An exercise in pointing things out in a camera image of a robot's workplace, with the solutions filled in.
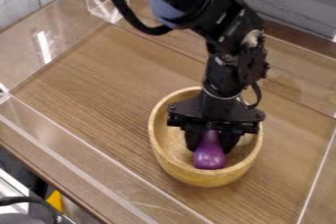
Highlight purple toy eggplant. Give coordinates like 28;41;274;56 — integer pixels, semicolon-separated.
193;130;225;170

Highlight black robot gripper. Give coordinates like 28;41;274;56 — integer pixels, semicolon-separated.
166;89;265;154

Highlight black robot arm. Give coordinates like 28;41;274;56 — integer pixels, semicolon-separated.
149;0;270;153

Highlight black device with yellow label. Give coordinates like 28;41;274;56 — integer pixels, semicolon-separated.
0;196;64;224

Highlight black cable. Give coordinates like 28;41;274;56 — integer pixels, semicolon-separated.
90;0;176;36

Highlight clear acrylic tray walls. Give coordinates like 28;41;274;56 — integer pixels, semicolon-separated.
0;0;336;224

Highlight brown wooden bowl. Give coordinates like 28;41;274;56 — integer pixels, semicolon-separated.
148;86;264;188

